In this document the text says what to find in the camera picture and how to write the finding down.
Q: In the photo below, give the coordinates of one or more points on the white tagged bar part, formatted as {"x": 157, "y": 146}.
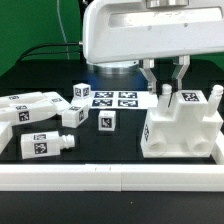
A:
{"x": 27, "y": 113}

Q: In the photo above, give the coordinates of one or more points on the small white tagged cube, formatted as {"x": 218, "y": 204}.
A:
{"x": 107, "y": 120}

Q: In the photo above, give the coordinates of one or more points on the paper sheet with tags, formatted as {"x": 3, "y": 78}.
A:
{"x": 118, "y": 100}

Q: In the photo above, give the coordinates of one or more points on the white left fence block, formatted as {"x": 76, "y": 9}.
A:
{"x": 5, "y": 134}

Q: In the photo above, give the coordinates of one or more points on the white long chair back part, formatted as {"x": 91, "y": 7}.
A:
{"x": 28, "y": 98}

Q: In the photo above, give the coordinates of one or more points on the white chair seat part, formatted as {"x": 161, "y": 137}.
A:
{"x": 183, "y": 124}

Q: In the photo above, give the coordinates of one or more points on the white front fence rail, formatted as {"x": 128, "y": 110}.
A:
{"x": 112, "y": 178}

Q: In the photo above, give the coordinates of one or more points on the rear white tagged cube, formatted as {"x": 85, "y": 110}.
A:
{"x": 81, "y": 90}

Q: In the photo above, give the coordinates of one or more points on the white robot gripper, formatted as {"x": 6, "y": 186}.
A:
{"x": 123, "y": 30}

